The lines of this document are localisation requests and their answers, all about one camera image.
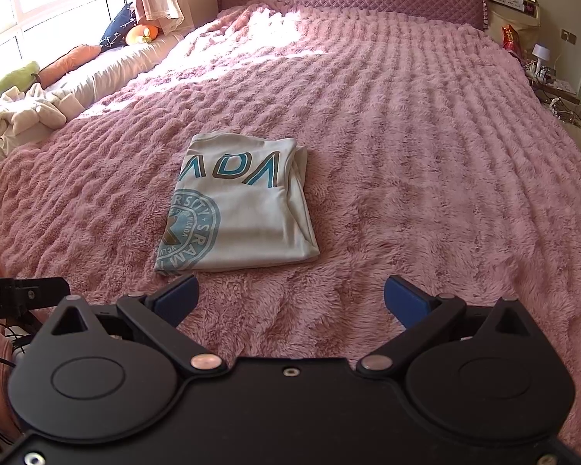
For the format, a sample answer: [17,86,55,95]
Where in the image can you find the white Nevada sweatshirt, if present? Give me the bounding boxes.
[155,132,320,274]

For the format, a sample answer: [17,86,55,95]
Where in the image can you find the pink fluffy bed blanket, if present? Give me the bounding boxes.
[0,2,581,455]

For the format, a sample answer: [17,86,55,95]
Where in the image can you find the cream crumpled blanket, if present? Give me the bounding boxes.
[0,82,81,137]

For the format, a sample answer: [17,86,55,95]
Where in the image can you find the green plush toy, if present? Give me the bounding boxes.
[0,61,40,98]

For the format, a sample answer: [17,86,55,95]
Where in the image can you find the peach pillow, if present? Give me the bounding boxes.
[36,44,101,88]

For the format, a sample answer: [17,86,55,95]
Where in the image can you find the orange plush toy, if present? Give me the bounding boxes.
[125,24,159,45]

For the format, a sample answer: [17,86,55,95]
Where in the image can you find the navy patterned pillow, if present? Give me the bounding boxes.
[99,3,137,52]

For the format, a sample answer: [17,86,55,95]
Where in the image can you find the white table lamp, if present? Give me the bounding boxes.
[532,43,550,82]

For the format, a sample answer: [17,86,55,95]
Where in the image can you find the red snack bag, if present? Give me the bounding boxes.
[502,24,523,58]

